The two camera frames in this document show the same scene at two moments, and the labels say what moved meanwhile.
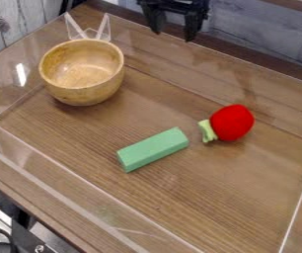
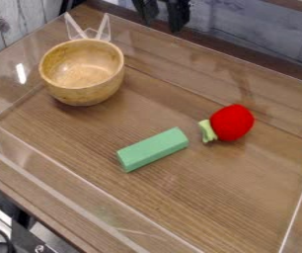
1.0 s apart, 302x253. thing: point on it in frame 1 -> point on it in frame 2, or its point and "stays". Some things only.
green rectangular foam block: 152,148 stays
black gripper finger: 194,21 -> 179,10
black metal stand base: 25,242 stays
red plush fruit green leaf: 230,123 stays
